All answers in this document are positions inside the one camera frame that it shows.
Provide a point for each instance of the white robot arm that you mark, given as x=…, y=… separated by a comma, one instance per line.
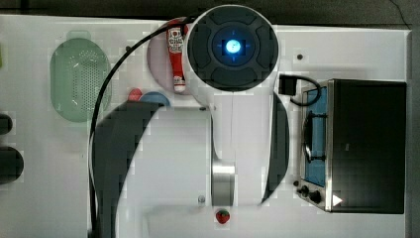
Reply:
x=230, y=61

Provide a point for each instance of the black toaster oven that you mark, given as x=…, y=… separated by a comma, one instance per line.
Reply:
x=353, y=147

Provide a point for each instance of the blue bowl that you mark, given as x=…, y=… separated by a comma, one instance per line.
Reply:
x=155, y=97

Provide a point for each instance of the grey round plate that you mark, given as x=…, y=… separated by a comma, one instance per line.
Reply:
x=159, y=64

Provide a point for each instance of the red strawberry near bowl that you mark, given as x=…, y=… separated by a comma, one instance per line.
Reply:
x=135, y=94

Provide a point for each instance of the red ketchup bottle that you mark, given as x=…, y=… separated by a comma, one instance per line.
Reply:
x=175, y=42

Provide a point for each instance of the red strawberry toy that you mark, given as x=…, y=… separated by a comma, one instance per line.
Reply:
x=222, y=216

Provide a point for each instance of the green perforated colander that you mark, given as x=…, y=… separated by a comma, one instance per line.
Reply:
x=78, y=68

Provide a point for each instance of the black round object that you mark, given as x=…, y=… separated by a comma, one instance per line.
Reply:
x=11, y=164

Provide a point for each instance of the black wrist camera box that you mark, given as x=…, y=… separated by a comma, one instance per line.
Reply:
x=287, y=84

